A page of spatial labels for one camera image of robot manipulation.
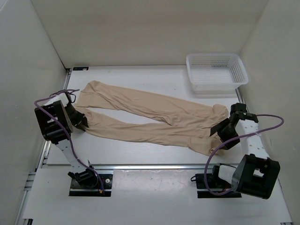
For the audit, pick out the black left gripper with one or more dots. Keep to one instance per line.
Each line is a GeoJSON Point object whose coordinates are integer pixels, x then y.
{"type": "Point", "coordinates": [81, 118]}

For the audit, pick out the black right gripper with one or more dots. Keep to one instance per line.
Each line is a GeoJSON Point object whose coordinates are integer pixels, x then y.
{"type": "Point", "coordinates": [223, 138]}

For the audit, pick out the beige trousers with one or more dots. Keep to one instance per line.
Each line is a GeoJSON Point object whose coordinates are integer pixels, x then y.
{"type": "Point", "coordinates": [177, 122]}

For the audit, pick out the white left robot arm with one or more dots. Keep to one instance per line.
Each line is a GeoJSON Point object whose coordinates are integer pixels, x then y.
{"type": "Point", "coordinates": [57, 117]}

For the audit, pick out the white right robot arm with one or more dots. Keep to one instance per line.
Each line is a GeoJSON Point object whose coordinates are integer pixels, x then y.
{"type": "Point", "coordinates": [256, 174]}

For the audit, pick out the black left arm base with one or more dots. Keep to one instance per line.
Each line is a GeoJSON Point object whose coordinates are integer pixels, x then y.
{"type": "Point", "coordinates": [87, 184]}

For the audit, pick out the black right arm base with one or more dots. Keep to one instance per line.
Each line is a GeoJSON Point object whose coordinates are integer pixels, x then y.
{"type": "Point", "coordinates": [215, 184]}

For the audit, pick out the white plastic basket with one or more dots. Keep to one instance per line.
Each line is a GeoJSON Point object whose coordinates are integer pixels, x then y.
{"type": "Point", "coordinates": [215, 72]}

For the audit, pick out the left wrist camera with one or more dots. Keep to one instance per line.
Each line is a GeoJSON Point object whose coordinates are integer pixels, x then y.
{"type": "Point", "coordinates": [65, 96]}

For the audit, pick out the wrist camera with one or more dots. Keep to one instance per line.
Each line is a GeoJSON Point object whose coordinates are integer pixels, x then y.
{"type": "Point", "coordinates": [239, 111]}
{"type": "Point", "coordinates": [65, 96]}

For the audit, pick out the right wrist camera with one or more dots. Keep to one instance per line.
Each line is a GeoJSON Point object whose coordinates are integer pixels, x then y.
{"type": "Point", "coordinates": [239, 111]}

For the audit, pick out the aluminium table edge rail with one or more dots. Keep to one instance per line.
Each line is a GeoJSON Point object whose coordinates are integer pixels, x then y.
{"type": "Point", "coordinates": [150, 167]}

